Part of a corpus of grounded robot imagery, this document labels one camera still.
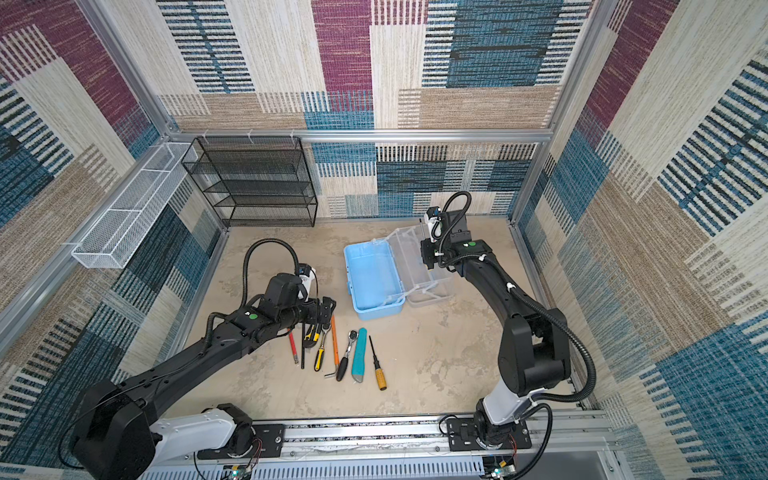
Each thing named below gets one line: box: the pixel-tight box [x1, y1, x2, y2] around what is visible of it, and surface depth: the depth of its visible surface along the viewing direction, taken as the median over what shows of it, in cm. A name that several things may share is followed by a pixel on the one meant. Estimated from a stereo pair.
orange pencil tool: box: [324, 314, 340, 378], surface depth 89 cm
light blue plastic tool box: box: [344, 225, 454, 321], surface depth 98 cm
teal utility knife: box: [352, 327, 367, 383], surface depth 89 cm
